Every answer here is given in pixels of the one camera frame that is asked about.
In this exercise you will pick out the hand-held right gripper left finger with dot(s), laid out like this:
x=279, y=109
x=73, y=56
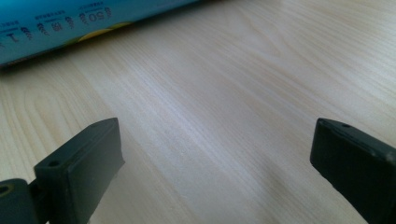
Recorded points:
x=77, y=174

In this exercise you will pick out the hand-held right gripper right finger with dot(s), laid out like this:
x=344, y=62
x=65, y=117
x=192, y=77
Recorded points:
x=358, y=168

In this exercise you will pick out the blue printed roll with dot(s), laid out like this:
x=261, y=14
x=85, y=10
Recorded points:
x=62, y=21

